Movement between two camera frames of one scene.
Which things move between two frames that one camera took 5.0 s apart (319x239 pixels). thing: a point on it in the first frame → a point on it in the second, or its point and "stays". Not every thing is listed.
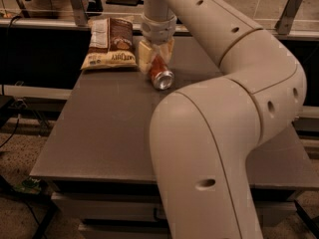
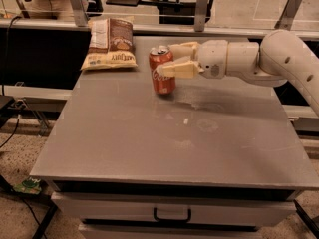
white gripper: [159, 30] → [212, 58]
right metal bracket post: [290, 11] stays
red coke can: [161, 77] stays
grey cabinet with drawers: [96, 157] stays
